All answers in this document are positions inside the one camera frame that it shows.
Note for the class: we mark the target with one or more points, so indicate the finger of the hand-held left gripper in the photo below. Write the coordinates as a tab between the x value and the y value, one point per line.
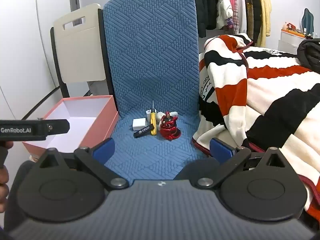
58	127

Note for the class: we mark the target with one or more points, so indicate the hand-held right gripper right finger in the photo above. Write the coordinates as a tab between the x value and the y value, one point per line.
221	150

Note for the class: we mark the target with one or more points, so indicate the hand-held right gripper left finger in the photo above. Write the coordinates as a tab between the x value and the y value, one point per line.
103	150

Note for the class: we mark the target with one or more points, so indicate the pink cardboard box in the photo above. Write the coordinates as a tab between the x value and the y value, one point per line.
72	120

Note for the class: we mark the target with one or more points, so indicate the black bar with label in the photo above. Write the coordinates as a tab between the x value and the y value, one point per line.
143	131

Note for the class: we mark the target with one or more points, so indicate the red glossy pig figurine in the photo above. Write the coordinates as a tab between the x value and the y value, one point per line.
169	126

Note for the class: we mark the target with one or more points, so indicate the white fluffy plush toy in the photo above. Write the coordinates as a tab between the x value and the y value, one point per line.
160	115

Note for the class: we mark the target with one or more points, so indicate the person's left hand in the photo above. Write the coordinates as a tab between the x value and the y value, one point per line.
3	192

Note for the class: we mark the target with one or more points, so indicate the person's dark clothing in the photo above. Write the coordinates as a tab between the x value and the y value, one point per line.
17	180

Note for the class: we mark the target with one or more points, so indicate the red black white striped blanket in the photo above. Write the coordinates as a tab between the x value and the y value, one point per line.
275	92

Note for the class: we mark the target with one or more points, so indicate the beige folding chair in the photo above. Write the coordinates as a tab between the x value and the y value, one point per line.
77	42

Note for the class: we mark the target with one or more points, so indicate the blue quilted mat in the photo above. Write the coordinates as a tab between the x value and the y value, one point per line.
152	55

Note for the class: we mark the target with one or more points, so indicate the black garment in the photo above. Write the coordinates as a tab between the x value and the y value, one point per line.
310	55

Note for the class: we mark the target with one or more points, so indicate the white desk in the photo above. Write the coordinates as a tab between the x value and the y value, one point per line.
290	38

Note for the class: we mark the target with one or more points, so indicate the red and white toy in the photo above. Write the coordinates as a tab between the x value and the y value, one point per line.
290	27

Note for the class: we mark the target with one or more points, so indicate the teal desk chair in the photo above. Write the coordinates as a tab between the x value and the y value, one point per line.
308	20

